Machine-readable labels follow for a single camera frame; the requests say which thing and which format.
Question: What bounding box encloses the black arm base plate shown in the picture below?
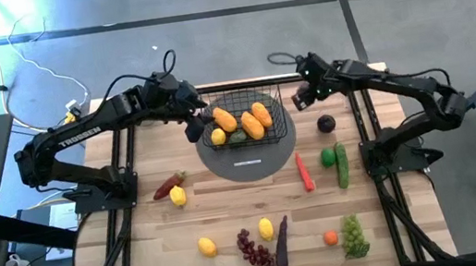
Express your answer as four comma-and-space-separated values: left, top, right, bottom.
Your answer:
70, 169, 143, 217
358, 129, 447, 181

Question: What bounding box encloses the dark green avocado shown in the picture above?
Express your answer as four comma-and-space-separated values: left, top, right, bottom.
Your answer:
226, 129, 250, 146

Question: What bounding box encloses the white paper sheet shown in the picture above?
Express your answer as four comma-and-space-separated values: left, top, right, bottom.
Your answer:
37, 200, 84, 262

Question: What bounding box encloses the green lime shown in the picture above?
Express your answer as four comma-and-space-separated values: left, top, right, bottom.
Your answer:
318, 147, 338, 170

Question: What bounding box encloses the yellow lemon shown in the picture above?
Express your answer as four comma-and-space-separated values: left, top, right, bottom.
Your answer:
256, 215, 276, 244
209, 127, 228, 148
167, 184, 189, 210

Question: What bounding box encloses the green grape bunch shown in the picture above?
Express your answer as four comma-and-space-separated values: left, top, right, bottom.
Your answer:
337, 212, 373, 261

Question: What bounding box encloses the white label strip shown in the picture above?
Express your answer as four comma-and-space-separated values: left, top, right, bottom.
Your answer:
233, 158, 262, 168

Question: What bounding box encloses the purple eggplant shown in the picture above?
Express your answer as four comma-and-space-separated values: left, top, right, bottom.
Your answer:
269, 213, 296, 266

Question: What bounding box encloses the red chili pepper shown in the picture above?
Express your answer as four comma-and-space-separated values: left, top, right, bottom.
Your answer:
149, 170, 190, 202

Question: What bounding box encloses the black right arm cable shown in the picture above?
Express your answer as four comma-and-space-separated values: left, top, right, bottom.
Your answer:
265, 48, 304, 70

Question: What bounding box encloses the white power adapter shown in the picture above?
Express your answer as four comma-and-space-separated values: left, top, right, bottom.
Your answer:
65, 97, 82, 112

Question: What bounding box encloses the black desk leg bar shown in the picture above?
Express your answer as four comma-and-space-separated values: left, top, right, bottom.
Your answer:
0, 202, 80, 260

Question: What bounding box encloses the small orange fruit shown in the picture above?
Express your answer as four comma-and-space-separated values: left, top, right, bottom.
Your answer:
322, 229, 340, 248

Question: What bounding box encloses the black aluminium rail frame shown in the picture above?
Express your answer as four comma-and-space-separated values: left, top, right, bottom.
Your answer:
41, 52, 460, 266

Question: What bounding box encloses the red grape bunch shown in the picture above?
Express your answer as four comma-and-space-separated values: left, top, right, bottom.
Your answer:
234, 224, 277, 266

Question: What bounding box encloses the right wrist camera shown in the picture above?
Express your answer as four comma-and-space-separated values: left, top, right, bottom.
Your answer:
289, 83, 317, 113

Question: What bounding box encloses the dark purple plum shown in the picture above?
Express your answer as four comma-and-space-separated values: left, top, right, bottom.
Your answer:
315, 112, 338, 136

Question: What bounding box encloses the orange red carrot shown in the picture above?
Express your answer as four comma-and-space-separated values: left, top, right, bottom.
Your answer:
293, 150, 317, 194

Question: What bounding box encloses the yellow plug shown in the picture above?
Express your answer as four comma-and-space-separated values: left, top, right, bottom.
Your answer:
61, 109, 81, 126

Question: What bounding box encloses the green cucumber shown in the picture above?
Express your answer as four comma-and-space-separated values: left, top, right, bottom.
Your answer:
332, 140, 353, 190

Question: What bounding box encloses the round grey placemat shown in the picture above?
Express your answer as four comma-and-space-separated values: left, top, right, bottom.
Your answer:
189, 83, 303, 189

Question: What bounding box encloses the black wire basket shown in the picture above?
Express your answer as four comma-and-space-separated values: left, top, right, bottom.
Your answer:
194, 80, 291, 154

